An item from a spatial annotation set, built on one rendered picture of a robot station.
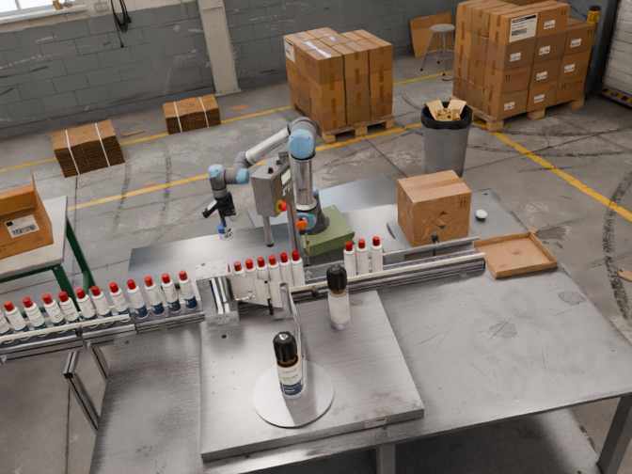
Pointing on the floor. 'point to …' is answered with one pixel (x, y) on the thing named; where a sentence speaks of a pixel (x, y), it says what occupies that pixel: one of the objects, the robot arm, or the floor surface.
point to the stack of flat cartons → (86, 149)
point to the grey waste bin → (445, 150)
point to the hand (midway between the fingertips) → (224, 229)
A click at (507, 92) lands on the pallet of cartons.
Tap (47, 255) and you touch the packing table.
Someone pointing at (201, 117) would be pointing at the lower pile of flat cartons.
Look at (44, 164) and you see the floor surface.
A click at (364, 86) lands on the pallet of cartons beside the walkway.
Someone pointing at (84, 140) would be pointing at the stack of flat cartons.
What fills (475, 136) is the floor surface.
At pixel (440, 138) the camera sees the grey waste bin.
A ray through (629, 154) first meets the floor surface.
